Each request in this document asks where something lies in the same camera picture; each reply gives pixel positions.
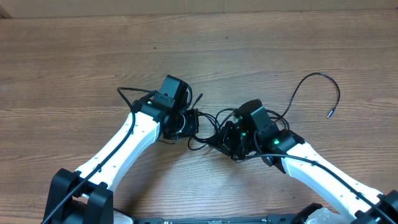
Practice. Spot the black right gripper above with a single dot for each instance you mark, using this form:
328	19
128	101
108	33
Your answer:
224	144

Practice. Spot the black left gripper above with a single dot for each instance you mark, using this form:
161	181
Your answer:
192	127

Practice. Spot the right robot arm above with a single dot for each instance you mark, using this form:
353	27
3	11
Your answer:
252	134

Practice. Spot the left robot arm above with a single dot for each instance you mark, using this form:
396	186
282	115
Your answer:
86	195

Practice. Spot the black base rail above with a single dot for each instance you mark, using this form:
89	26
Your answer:
319	216

